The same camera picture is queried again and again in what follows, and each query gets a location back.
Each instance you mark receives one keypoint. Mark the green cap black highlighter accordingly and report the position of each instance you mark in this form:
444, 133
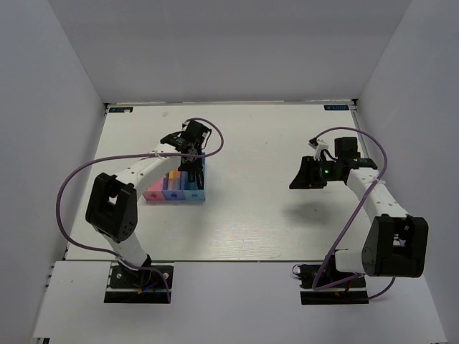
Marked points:
190, 181

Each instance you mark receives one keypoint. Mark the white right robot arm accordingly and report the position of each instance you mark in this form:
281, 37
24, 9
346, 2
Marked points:
396, 243

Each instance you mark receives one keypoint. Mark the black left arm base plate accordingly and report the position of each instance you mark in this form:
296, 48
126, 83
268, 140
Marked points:
121, 288

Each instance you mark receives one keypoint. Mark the left corner table label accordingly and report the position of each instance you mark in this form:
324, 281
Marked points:
120, 109

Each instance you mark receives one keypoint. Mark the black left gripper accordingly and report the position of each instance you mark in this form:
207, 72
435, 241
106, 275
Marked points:
197, 165

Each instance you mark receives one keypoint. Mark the pink plastic drawer bin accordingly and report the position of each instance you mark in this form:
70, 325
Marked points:
155, 191

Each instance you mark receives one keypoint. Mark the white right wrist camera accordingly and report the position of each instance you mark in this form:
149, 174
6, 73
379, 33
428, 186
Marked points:
319, 146

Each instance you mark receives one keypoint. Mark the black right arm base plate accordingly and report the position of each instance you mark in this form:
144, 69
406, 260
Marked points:
333, 287

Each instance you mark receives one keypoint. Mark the yellow cap pink highlighter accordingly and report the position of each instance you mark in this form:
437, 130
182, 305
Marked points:
177, 180

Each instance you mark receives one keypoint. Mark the corner table label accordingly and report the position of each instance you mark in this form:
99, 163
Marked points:
336, 107
120, 109

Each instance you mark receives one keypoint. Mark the purple cap black highlighter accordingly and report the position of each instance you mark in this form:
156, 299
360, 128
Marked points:
199, 179

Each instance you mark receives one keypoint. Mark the right corner table label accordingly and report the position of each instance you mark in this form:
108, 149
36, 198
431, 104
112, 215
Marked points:
336, 107

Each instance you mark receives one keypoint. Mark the orange cap clear highlighter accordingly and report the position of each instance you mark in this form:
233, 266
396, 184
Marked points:
171, 181

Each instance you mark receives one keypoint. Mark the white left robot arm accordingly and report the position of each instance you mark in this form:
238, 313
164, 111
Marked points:
112, 209

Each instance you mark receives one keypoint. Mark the dark blue plastic drawer bin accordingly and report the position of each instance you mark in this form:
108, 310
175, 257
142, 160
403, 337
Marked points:
172, 195

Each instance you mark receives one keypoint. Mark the light blue plastic drawer bin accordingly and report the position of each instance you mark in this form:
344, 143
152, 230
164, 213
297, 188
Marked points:
196, 194

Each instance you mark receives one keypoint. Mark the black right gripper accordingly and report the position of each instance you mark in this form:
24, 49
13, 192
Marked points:
306, 176

